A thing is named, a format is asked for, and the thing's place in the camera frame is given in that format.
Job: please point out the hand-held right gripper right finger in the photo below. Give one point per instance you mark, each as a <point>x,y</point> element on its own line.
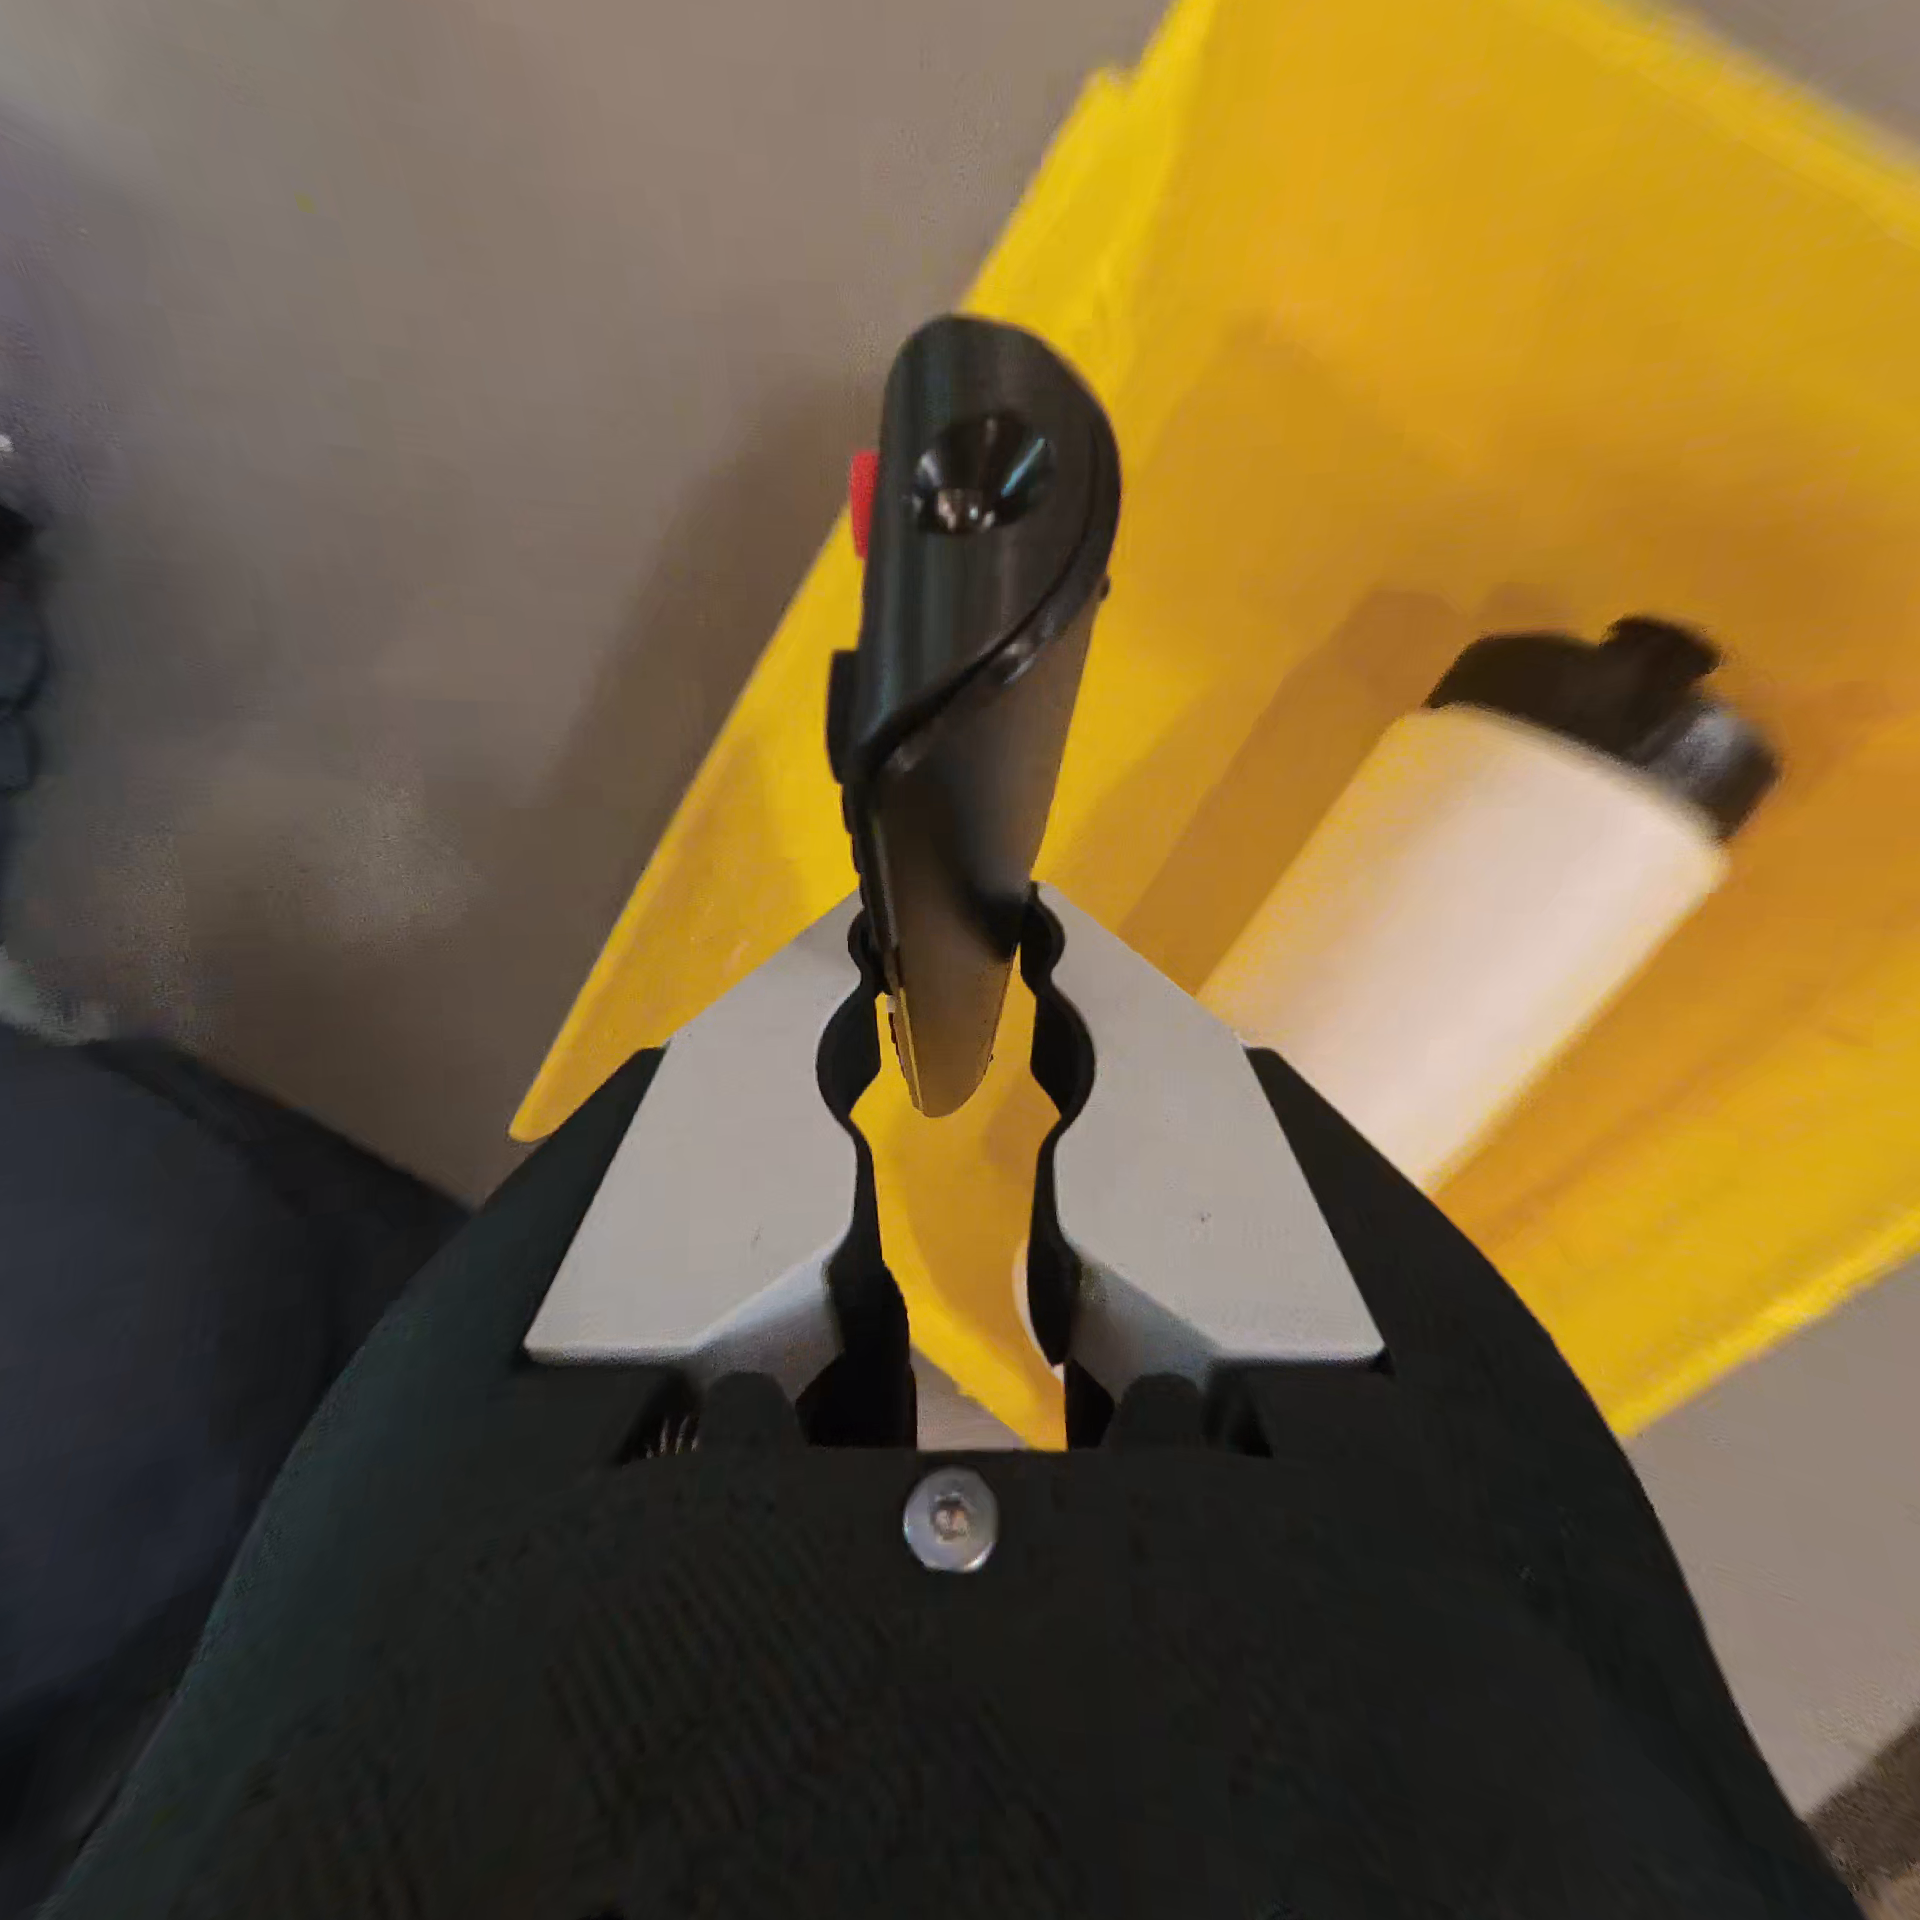
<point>1214,1201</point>

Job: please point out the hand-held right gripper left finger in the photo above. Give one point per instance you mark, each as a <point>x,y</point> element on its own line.
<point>704,1201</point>

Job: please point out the white water bottle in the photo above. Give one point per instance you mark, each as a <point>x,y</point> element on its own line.
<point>1471,930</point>

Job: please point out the black folding knife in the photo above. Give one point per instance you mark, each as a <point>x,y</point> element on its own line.
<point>975,630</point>

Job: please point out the yellow storage bin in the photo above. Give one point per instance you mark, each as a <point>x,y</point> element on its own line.
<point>1350,300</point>

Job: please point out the person's dark blue sweater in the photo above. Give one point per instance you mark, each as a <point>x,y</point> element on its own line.
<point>148,1349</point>

